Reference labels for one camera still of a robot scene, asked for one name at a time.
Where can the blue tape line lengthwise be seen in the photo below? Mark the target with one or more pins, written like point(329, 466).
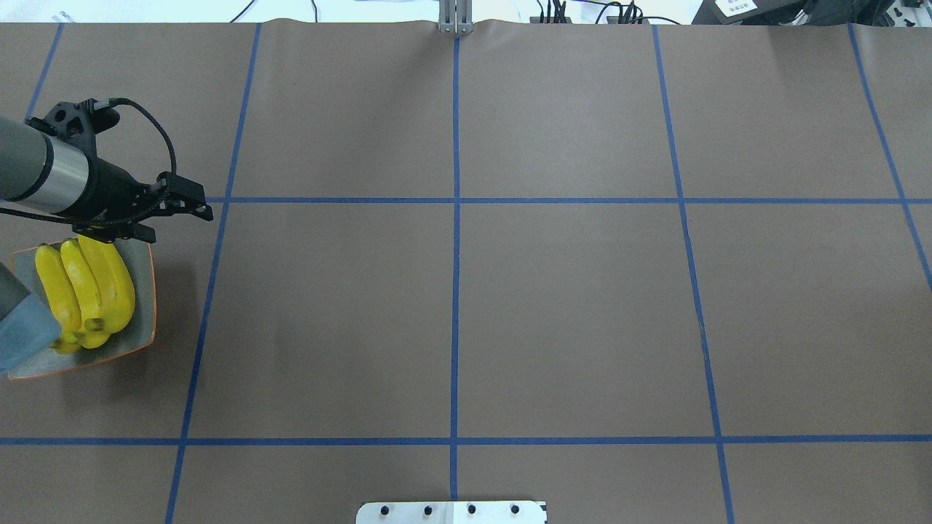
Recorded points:
point(456, 272)

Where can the blue tape line crosswise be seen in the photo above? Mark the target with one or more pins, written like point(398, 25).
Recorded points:
point(295, 200)

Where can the yellow banana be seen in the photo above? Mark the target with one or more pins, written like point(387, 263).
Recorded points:
point(60, 296)
point(92, 329)
point(115, 285)

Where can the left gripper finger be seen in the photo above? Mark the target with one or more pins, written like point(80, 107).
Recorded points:
point(198, 210)
point(136, 232)

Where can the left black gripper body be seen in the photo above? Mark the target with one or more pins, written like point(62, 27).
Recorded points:
point(109, 194)

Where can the white camera stand base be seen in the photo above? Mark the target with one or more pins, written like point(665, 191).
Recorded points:
point(499, 511)

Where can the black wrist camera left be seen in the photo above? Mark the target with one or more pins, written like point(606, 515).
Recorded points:
point(77, 124)

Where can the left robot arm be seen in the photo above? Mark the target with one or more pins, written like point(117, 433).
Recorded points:
point(47, 180)

